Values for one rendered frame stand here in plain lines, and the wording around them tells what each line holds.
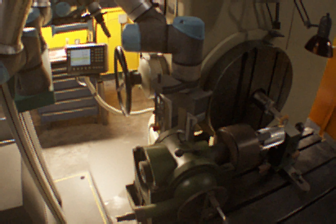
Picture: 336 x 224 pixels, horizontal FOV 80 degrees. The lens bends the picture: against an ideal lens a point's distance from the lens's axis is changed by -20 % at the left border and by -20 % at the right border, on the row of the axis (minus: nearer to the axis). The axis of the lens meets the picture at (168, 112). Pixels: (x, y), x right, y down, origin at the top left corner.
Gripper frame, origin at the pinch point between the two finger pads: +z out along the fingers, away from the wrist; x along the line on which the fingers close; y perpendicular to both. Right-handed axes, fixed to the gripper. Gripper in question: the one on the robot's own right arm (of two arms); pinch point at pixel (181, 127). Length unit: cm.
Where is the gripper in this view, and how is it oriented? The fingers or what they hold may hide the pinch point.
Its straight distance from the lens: 71.3
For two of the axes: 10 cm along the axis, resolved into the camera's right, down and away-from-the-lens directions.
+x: -6.3, -4.6, 6.3
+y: 7.8, -3.3, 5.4
